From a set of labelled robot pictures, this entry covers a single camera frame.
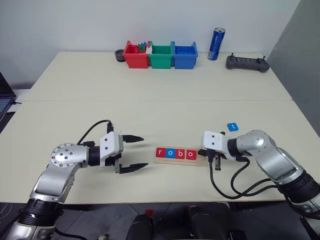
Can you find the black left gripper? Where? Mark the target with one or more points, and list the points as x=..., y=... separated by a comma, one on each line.
x=111, y=162

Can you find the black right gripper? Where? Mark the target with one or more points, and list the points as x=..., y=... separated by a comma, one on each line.
x=217, y=153

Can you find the red letter tile o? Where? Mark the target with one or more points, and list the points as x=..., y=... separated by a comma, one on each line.
x=191, y=154

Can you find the red letter tile b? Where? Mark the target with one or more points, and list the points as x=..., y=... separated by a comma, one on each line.
x=180, y=153

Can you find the wooden letter tray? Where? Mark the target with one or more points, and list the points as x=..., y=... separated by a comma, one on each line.
x=175, y=162

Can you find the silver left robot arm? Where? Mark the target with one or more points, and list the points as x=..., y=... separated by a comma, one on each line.
x=62, y=160

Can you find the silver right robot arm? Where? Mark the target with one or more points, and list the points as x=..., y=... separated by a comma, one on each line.
x=275, y=160

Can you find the red letter tile r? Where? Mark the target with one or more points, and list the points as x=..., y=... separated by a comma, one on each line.
x=160, y=152

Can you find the blue letter tile o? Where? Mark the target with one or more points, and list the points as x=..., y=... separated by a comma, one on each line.
x=170, y=153

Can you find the blue letter tile t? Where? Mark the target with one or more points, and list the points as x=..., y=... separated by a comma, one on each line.
x=232, y=126

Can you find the small red square piece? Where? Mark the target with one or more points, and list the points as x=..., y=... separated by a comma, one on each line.
x=149, y=213

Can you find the dark rounded shape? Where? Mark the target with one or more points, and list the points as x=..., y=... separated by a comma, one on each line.
x=141, y=227

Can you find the red plastic bin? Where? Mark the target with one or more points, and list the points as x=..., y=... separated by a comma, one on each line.
x=136, y=60

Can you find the green plastic bin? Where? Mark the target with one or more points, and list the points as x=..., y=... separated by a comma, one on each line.
x=160, y=60

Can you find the black round dish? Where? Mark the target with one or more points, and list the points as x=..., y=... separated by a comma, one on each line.
x=119, y=56

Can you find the blue plastic bin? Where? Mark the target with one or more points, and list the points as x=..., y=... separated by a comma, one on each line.
x=184, y=61

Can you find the dark grey handheld controller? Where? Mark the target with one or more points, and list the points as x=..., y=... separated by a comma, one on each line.
x=247, y=63

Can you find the green toy brick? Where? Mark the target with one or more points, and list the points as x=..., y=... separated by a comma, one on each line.
x=142, y=48

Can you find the white card in bin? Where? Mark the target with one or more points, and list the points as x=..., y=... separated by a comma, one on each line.
x=149, y=48

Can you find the small blue toy brick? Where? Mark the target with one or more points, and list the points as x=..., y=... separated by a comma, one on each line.
x=143, y=44

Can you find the blue drink can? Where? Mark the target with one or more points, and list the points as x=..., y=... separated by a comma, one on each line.
x=216, y=43

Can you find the grey partition panel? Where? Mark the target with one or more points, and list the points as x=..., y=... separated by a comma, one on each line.
x=297, y=57

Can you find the open laptop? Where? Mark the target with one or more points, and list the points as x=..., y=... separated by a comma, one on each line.
x=4, y=102

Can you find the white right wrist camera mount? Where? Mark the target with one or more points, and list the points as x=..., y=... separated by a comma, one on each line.
x=212, y=140

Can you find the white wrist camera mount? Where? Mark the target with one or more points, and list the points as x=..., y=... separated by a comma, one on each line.
x=212, y=140
x=110, y=145

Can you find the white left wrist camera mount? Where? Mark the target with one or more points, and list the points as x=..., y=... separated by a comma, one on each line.
x=110, y=145

